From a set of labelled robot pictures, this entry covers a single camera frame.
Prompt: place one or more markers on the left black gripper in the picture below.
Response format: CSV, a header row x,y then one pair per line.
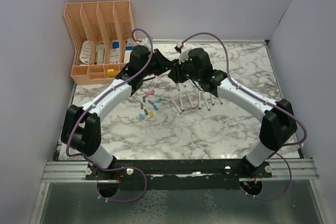
x,y
164,64

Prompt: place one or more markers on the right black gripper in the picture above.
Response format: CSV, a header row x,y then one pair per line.
x,y
175,74

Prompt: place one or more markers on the dark green capped white marker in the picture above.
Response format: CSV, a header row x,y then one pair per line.
x,y
181,102

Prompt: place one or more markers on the pink capped white marker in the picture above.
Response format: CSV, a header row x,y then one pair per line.
x,y
176,106

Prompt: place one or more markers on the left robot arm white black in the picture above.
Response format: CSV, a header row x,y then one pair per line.
x,y
81,130

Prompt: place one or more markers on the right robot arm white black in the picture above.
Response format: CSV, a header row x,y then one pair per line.
x,y
276,117

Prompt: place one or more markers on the white blue box in organizer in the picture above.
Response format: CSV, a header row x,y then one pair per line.
x,y
114,52

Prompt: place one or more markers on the yellow small box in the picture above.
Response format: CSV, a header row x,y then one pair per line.
x,y
111,73

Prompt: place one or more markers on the white device in organizer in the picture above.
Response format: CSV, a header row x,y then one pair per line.
x,y
100,54

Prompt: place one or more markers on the peach plastic desk organizer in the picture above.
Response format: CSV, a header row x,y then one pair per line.
x,y
100,33

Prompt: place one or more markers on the white remote in organizer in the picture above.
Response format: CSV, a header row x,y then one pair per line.
x,y
85,53

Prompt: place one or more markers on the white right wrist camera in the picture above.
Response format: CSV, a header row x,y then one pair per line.
x,y
183,49

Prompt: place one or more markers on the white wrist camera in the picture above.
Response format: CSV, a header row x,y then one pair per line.
x,y
183,49
144,42

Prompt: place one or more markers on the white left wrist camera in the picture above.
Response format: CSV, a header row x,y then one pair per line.
x,y
144,42

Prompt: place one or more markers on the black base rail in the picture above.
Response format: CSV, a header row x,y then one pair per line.
x,y
179,174

